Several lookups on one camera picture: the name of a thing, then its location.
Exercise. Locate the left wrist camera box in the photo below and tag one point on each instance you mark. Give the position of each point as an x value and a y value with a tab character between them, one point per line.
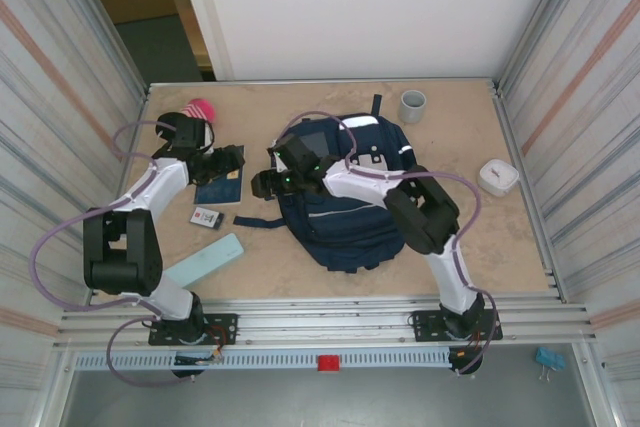
207	137

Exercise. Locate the red block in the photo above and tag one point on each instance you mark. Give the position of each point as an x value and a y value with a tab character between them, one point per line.
329	363

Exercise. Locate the navy blue backpack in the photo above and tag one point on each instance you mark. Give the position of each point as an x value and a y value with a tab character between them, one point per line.
350	237

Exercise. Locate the aluminium frame rail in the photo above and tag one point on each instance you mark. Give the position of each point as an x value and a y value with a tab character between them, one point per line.
325	327

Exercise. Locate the grey cup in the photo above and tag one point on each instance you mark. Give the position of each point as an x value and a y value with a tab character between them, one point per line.
411	112

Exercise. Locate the light blue pencil case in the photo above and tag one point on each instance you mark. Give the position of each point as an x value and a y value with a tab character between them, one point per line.
210	259

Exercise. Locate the navy blue notebook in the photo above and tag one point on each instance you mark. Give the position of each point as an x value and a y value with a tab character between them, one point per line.
220	194

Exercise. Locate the small black card pack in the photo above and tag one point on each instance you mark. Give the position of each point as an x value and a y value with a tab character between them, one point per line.
207	218

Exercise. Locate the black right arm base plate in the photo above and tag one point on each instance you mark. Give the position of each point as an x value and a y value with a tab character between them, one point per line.
425	324

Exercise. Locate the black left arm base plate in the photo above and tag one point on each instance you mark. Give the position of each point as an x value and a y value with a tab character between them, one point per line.
225	327

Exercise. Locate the blue binder clip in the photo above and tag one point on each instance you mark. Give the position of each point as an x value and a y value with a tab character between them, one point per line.
550	358

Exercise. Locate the plush doll with pink hat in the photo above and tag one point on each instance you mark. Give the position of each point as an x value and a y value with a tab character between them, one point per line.
200	108

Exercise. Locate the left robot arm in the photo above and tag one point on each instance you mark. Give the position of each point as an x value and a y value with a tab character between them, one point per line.
120	257

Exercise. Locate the small white square box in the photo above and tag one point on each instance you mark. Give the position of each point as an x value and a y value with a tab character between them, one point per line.
497	177

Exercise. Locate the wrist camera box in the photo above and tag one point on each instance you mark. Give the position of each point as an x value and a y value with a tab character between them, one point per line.
207	137
281	162

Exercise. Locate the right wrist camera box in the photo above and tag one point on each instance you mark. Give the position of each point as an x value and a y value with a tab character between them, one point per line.
281	162

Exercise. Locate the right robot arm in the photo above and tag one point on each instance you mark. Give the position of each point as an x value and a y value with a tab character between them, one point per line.
425	217

